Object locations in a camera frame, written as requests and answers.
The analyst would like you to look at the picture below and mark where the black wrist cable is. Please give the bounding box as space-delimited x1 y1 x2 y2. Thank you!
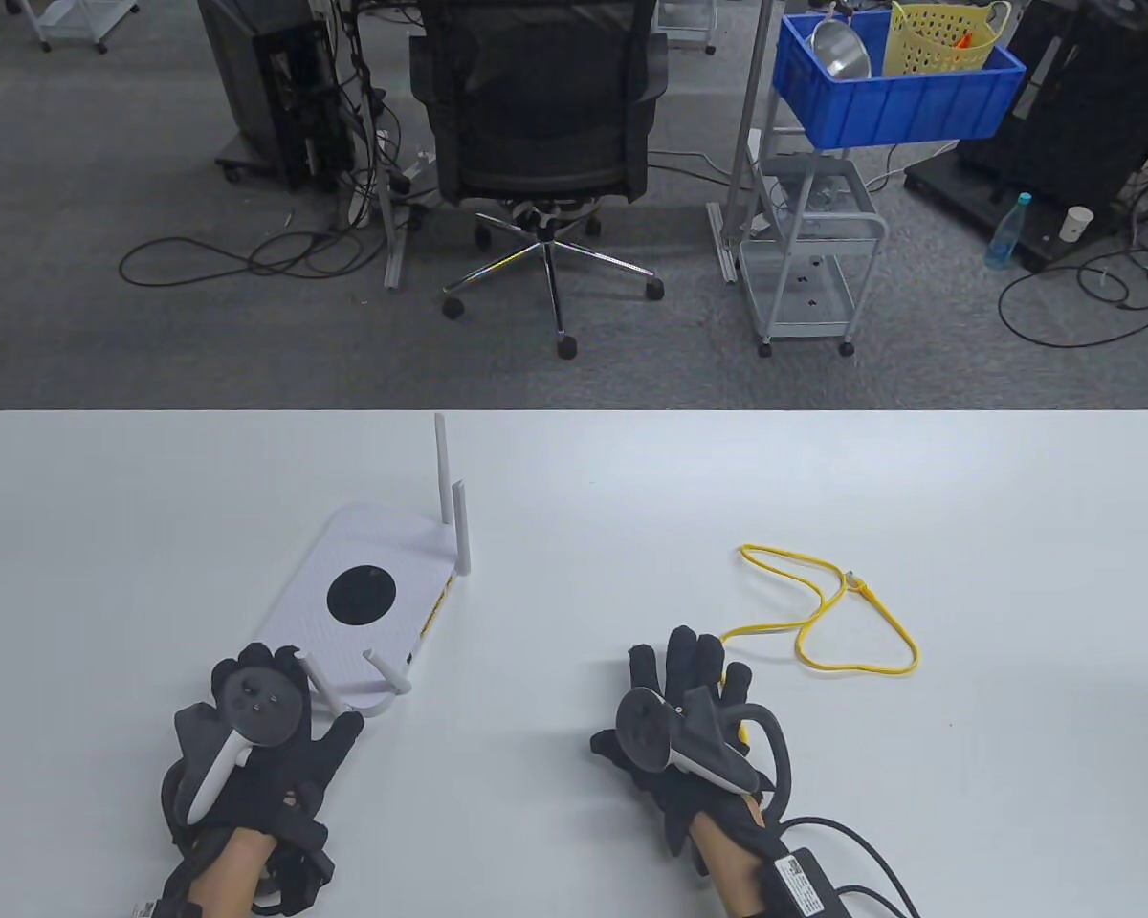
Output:
780 815 922 918

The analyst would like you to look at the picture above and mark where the hanging black cable bundle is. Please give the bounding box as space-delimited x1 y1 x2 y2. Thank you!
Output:
329 0 418 232

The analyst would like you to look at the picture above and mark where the clear plastic water bottle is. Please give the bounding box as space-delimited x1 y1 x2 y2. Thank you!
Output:
984 192 1033 272

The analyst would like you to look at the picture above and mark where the white wheeled cart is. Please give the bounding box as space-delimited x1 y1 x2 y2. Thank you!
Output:
4 0 142 55

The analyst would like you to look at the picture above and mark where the person's left forearm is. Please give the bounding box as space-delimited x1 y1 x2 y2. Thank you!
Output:
184 828 280 918

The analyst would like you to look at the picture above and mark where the black computer tower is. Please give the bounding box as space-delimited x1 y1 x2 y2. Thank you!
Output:
197 0 357 194

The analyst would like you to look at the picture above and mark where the blue plastic crate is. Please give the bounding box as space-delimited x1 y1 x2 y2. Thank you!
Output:
774 11 1027 151

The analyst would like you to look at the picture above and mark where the black wrist-mounted box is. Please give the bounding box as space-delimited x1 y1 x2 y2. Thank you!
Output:
771 845 860 918

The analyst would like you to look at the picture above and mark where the metal bowl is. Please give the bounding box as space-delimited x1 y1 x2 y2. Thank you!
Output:
808 17 872 83

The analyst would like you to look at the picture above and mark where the black floor cable loop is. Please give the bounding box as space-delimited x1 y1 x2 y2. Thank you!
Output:
998 241 1148 351
119 222 368 287

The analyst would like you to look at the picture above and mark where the yellow plastic basket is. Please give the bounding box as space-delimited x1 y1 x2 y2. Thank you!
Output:
884 0 1013 77

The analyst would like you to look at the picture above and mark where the grey metal desk leg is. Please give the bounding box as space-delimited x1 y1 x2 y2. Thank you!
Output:
348 0 410 291
707 0 778 285

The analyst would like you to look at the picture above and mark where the grey rolling cart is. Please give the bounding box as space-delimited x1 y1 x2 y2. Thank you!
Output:
737 151 890 359

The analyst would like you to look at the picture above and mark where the black mesh office chair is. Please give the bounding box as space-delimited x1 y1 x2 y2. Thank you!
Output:
409 0 671 361

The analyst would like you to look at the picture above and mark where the white and black hand controller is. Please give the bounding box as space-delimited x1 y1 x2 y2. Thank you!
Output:
186 665 294 825

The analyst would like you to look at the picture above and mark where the black equipment stand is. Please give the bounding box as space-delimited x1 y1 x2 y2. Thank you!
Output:
903 0 1148 271

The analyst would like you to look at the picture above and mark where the person's left hand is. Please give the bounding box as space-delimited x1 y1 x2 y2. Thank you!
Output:
161 643 365 846

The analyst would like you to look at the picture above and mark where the yellow network cable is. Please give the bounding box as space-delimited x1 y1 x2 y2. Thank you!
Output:
717 544 920 676

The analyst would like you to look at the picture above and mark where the white router with antennas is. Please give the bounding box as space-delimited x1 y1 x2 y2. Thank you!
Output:
249 413 472 720

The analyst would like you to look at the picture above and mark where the person's right forearm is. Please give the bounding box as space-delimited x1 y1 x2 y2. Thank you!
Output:
693 809 778 918

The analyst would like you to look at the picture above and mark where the grey and black hand controller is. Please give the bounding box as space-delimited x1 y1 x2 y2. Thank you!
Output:
615 687 801 816

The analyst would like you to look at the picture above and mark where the person's right hand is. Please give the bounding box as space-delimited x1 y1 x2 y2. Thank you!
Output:
590 626 778 854

